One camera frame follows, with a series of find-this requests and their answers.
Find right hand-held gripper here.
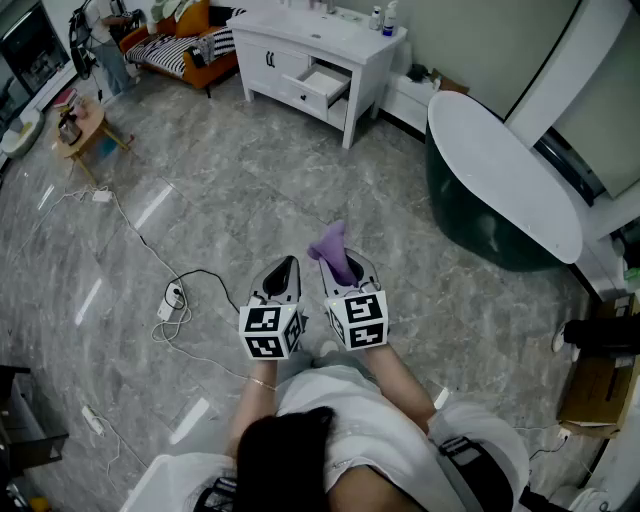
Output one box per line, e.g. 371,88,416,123
318,248,390,351

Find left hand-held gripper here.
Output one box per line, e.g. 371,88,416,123
238,255,306,361

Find purple cloth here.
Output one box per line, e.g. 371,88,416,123
307,219,361,289

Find person's left forearm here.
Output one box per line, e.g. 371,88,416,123
227,357,279,459

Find person's right forearm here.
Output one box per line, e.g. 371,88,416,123
362,344,437,435

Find person's jeans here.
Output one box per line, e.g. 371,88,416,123
277,347,381,386

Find white power strip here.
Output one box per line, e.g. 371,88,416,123
156,281,185,323
80,404,106,436

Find person's white shirt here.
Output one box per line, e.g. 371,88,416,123
119,362,531,512

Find white bathtub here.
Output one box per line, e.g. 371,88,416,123
424,90,585,274

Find low white cabinet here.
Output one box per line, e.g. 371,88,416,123
384,72,441,136

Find small open cardboard box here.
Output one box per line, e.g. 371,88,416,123
432,69,470,96

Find orange sofa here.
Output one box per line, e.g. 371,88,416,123
118,0,246,99

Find wooden side table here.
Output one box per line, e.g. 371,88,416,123
52,97,134,186

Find white vanity cabinet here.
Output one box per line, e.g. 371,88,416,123
227,3,409,150

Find black white striped blanket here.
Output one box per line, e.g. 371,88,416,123
124,27,236,79

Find black bag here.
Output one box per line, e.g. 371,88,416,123
562,317,640,359

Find dark metal kettle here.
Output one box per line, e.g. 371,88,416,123
57,113,84,147

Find large white blue-label bottle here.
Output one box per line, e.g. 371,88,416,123
382,0,400,37

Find dark patterned cushion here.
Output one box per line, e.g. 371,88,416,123
207,5,247,29

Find orange cushion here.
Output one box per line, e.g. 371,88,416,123
174,0,211,39

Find pink books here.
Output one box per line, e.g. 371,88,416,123
52,87,81,111

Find black metal stand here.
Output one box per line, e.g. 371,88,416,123
0,364,69,481

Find black television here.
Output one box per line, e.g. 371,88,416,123
0,2,71,96

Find black harness strap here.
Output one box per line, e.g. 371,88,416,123
194,474,239,512
437,434,516,512

